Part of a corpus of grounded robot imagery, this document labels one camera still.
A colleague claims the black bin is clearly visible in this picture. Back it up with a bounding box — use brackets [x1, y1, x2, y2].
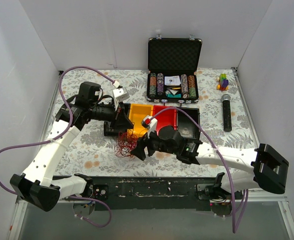
[177, 107, 201, 140]
[104, 103, 133, 137]

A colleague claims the red wire tangle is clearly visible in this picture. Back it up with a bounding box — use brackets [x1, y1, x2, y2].
[114, 131, 139, 159]

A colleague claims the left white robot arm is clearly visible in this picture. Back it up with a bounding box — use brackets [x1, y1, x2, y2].
[10, 81, 133, 212]

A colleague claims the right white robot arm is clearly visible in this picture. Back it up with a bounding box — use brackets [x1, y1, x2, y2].
[130, 126, 289, 199]

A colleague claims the floral table mat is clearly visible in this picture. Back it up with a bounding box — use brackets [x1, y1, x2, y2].
[50, 68, 259, 177]

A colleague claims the yellow bin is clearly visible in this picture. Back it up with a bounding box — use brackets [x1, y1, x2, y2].
[127, 103, 153, 137]

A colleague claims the red bin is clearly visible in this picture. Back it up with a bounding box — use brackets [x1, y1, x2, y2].
[152, 105, 177, 133]

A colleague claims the playing card deck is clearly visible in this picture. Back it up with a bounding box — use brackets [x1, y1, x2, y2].
[164, 75, 181, 86]

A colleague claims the black microphone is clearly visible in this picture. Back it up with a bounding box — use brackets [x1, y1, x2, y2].
[221, 94, 232, 132]

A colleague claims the black poker chip case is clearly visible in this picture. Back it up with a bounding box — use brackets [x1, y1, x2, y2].
[146, 36, 202, 104]

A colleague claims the colourful toy block car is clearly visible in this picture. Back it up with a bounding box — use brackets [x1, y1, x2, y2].
[216, 73, 229, 91]

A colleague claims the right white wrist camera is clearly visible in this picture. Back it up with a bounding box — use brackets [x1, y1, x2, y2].
[141, 115, 157, 138]

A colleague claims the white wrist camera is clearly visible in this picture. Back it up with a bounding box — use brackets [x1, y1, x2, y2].
[112, 88, 130, 111]
[141, 115, 157, 138]

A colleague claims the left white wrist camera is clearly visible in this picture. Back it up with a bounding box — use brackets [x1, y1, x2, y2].
[112, 88, 130, 111]

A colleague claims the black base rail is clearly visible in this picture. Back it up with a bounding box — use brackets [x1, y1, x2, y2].
[54, 174, 242, 211]

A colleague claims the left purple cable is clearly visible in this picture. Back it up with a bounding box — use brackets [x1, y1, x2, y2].
[0, 65, 121, 228]

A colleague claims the purple cable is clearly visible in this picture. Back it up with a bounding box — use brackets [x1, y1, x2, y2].
[143, 106, 249, 234]
[0, 65, 121, 228]

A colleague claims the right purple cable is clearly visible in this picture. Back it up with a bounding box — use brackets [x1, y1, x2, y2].
[143, 106, 249, 234]

